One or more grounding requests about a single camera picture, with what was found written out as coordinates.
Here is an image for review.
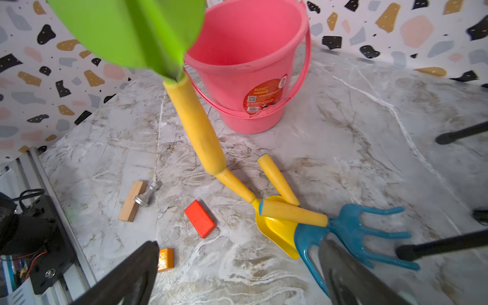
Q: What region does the orange cube block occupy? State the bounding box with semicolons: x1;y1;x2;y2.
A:
158;249;174;272

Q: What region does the yellow scoop yellow handle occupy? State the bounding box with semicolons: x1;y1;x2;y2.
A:
215;169;300;259

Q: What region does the black perforated music stand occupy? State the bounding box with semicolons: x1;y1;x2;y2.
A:
395;122;487;261

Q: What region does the green trowel yellow handle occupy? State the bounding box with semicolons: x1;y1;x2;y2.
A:
48;1;226;177

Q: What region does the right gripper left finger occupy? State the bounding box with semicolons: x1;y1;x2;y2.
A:
73;241;160;304

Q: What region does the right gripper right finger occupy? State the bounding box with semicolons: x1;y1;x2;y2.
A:
318;239;409;304

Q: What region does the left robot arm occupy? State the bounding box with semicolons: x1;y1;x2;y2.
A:
1;189;55;257

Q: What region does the wooden rectangular block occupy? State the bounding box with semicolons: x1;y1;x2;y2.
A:
118;181;147;222

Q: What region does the silver metal chess pawn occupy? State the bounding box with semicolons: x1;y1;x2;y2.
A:
135;180;160;207

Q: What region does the pink plastic bucket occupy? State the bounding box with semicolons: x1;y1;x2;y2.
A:
186;0;311;134

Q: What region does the red rectangular block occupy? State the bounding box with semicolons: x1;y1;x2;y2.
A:
184;200;216;239

